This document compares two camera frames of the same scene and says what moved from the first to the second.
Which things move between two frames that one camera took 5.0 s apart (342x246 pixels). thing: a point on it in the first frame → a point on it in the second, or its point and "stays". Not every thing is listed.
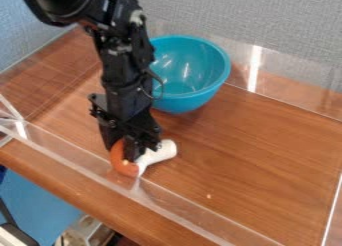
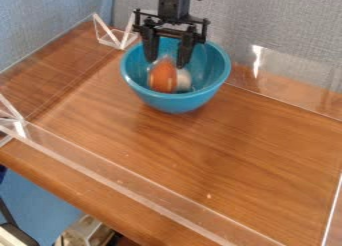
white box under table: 87,232 stays
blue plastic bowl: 193,66 stays
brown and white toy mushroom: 126,168 → 166,77
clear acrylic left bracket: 12,123 stays
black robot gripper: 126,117 → 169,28
